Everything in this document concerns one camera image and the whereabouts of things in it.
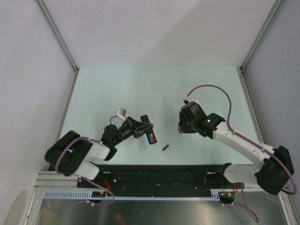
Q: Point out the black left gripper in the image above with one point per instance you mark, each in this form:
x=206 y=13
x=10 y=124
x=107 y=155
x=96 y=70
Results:
x=134 y=124

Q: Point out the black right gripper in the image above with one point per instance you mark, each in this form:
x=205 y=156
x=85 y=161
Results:
x=183 y=128

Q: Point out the blue battery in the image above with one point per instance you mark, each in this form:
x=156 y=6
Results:
x=150 y=138

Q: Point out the black remote control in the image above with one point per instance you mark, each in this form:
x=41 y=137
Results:
x=149 y=133

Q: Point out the orange battery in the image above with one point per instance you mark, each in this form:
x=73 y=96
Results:
x=153 y=138

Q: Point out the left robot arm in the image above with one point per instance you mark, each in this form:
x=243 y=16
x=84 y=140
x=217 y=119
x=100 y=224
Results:
x=79 y=155

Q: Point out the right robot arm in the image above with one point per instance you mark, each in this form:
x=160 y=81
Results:
x=272 y=167

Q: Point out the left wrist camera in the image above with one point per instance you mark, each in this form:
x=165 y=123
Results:
x=121 y=114

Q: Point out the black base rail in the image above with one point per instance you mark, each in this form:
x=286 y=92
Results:
x=162 y=181

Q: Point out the left aluminium frame post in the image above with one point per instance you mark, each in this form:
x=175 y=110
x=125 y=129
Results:
x=57 y=34

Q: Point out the aluminium frame post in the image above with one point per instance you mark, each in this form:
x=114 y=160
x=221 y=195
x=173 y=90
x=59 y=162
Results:
x=268 y=22
x=57 y=34

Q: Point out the right aluminium frame post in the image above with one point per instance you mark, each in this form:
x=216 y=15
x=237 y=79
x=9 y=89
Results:
x=268 y=22

